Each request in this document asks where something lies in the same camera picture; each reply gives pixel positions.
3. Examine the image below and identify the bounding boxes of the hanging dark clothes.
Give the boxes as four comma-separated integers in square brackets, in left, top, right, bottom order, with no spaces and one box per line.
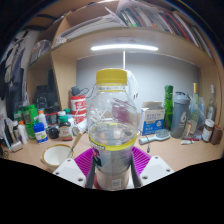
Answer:
[0,39,31,121]

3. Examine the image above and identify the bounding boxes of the light blue hairbrush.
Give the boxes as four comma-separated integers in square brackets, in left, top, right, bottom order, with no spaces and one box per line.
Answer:
[138,129,171,146]

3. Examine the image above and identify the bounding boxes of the grey shaker bottle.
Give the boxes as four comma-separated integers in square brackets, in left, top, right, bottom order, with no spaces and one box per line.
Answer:
[170,91,191,139]

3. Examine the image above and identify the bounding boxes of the slim bottle with yellow top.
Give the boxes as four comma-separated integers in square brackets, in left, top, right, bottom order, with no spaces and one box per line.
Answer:
[190,82,200,129]

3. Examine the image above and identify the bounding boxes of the spoon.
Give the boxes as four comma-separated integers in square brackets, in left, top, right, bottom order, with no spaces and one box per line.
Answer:
[66,131,84,159]

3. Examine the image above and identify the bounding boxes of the black bag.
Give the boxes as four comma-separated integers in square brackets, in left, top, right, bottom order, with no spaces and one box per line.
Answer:
[33,84,58,109]

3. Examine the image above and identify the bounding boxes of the green glass bottle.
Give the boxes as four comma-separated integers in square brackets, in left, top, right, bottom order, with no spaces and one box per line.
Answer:
[163,84,175,131]

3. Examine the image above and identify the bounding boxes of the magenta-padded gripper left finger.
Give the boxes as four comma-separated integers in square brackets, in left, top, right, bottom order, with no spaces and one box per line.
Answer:
[52,147,98,190]

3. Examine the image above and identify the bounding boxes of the red and white canister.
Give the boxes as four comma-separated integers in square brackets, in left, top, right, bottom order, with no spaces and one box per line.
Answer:
[69,94,88,125]

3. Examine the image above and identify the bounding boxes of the white bottle with blue label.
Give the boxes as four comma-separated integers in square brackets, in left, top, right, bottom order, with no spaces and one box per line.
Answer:
[32,121,50,145]

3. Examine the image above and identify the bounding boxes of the wooden shelf unit with books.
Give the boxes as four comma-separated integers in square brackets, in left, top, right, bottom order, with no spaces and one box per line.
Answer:
[24,0,224,128]

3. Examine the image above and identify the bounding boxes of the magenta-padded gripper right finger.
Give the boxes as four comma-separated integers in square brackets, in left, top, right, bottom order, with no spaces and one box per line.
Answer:
[129,145,175,190]

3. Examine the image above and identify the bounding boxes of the dark bottle with green cap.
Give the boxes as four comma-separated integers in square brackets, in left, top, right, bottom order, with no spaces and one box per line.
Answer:
[58,115,74,142]

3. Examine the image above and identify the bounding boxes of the clear yellow-capped drink bottle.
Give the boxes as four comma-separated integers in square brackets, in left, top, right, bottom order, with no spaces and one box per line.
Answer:
[87,68,139,191]

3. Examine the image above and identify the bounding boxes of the white led desk lamp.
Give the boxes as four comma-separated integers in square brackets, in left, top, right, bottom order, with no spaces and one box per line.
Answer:
[90,44,160,71]

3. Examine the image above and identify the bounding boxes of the green plastic container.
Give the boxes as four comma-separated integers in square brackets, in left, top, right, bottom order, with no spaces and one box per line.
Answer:
[21,104,39,140]

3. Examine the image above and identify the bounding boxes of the tall clear glass bottle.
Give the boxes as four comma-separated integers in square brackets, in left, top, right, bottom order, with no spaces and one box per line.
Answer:
[205,83,217,123]

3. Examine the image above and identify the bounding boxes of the blue and white carton box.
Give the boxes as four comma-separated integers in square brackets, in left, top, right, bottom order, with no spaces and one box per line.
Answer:
[139,101,166,137]

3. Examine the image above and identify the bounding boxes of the cream ceramic cup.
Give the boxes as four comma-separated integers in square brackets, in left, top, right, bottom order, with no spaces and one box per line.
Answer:
[41,143,76,173]

